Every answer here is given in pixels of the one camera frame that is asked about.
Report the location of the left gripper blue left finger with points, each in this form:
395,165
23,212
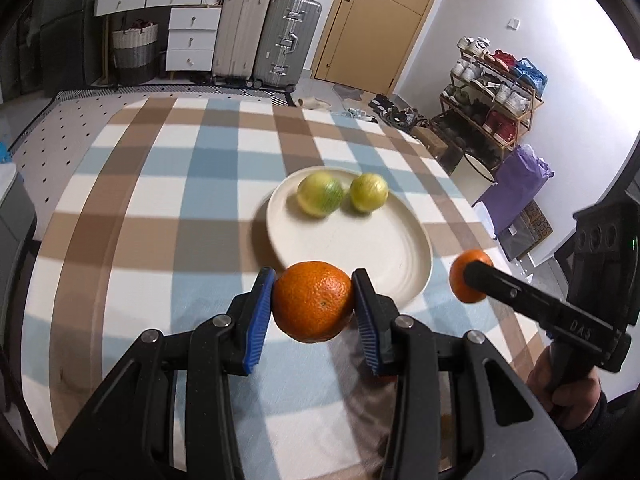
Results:
250,313

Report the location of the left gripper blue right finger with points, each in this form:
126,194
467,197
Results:
377,317

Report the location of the large orange mandarin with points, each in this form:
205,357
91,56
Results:
312,301

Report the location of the small orange mandarin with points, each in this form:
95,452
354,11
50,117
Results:
464,292

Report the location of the yellow-green guava fruit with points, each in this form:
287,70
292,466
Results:
368,192

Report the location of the green-yellow lime fruit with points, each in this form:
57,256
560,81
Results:
319,194

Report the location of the person's right hand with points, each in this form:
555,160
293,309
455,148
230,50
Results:
576,401

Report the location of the cream round plate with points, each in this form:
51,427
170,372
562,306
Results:
390,243

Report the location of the plaid checkered tablecloth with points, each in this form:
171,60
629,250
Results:
159,220

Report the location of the purple bag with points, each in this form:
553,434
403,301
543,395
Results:
518,180

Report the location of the wooden shoe rack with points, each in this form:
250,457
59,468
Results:
490,101

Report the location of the woven laundry basket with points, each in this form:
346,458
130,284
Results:
135,53

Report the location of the white drawer desk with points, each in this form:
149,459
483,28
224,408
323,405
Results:
187,30

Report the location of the silver hard suitcase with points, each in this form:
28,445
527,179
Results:
283,47

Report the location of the wooden yellow door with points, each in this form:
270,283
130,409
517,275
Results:
365,44

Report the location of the beige hard suitcase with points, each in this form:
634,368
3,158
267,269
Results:
239,31

